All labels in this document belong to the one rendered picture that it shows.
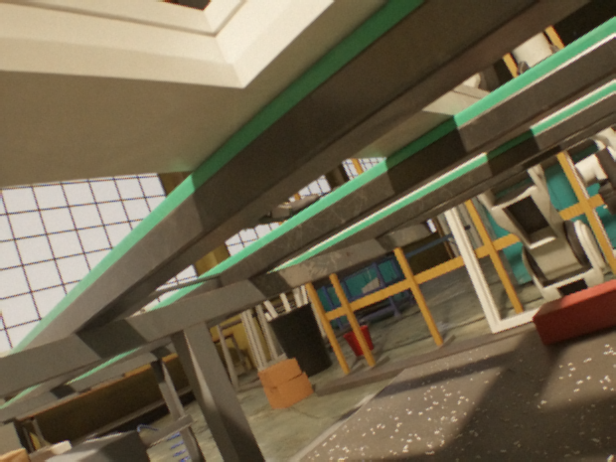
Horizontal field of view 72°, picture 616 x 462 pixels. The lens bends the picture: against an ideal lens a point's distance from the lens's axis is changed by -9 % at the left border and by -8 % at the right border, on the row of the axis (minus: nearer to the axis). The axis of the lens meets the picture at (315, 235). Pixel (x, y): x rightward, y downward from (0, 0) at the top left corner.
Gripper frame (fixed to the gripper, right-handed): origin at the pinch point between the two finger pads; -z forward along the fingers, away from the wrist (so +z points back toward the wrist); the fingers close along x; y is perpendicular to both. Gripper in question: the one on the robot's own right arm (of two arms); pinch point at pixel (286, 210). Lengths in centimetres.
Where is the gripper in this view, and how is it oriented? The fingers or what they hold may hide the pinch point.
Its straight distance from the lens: 102.5
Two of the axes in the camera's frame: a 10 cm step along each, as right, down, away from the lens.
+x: 5.9, -1.5, 7.9
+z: -8.0, -0.3, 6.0
